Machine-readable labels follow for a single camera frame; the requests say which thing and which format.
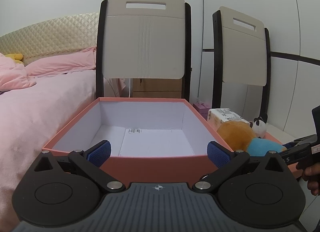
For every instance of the wooden drawer cabinet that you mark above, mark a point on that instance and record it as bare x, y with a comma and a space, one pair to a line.
157, 88

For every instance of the pink open shoe box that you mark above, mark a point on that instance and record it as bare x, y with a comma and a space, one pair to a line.
152, 140

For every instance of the pink pillow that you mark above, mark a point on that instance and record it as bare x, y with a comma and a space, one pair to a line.
62, 64

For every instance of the small pink carton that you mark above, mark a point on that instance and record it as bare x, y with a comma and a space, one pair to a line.
202, 108

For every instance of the pink duvet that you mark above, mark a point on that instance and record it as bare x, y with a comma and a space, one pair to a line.
13, 76

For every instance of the beige chair near bed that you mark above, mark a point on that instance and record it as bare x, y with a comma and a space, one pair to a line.
144, 39

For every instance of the pink shoe box lid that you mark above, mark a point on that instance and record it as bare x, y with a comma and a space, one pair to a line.
282, 138

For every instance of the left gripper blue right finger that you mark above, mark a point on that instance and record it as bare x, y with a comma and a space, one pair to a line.
227, 163

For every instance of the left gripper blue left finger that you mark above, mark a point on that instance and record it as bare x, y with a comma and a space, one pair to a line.
87, 164

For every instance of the beige chair by wall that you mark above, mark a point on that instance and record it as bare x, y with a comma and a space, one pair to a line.
242, 63

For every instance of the beige quilted headboard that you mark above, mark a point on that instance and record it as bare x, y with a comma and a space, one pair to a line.
58, 36

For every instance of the right hand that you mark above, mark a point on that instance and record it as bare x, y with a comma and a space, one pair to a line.
311, 176

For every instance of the brown teddy bear blue shirt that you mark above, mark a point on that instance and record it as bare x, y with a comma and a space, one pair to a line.
239, 135

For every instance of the small panda plush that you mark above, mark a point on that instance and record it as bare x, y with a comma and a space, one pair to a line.
258, 125

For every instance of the yellow plush toy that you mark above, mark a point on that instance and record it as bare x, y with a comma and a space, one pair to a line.
16, 57

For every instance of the white labelled packet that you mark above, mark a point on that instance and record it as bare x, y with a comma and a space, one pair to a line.
216, 117

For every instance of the pink bed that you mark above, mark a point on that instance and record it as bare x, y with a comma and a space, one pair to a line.
30, 117

